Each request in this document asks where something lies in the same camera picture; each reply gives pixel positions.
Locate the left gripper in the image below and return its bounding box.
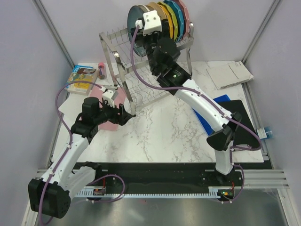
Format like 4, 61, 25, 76
94, 99, 132, 126

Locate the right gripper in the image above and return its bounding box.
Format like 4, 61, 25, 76
130, 18, 171, 73

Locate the beige bird plate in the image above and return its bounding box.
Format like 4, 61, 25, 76
146, 2, 167, 20

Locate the cream and blue plate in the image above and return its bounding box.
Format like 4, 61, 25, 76
138, 5, 150, 13

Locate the dark blue-grey plate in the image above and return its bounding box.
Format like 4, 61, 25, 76
127, 5, 146, 57

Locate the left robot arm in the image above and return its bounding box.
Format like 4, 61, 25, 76
28, 97, 133, 218

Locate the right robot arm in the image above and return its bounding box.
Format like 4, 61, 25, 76
133, 32, 242, 186

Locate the steel two-tier dish rack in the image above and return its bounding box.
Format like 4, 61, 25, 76
99, 22, 194, 114

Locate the yellow dotted plate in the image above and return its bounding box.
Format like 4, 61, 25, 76
157, 1, 175, 40

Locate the green scalloped plate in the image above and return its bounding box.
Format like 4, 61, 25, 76
163, 0, 179, 43

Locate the pink clipboard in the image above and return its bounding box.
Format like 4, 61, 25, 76
90, 86, 126, 131

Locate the pink dotted plate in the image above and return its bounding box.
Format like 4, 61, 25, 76
177, 0, 190, 37

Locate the teal dotted plate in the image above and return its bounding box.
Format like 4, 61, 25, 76
171, 0, 186, 42

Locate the pink capped tube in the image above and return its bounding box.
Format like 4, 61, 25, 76
98, 62, 107, 80

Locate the white paper sheet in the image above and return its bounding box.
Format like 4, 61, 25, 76
58, 94, 88, 118

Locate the illustrated book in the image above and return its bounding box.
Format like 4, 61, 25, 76
64, 65, 98, 96

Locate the white spiral notebook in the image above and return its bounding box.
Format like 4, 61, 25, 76
207, 61, 254, 89

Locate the blue folder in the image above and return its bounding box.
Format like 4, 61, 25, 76
193, 95, 230, 136

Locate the black clipboard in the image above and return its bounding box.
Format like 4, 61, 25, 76
218, 100, 260, 150

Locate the blue clip object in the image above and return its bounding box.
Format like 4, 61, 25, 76
256, 127, 273, 140

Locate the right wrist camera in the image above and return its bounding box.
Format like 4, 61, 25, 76
135, 10, 162, 36

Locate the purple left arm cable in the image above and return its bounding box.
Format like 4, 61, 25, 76
39, 81, 125, 226

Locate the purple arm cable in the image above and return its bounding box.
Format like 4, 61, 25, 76
39, 81, 125, 226
130, 25, 263, 203

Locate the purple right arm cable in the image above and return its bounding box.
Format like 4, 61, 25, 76
130, 25, 263, 203

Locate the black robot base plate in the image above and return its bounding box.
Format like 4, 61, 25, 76
88, 161, 277, 194

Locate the white cable duct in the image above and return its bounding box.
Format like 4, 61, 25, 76
76, 186, 243, 198

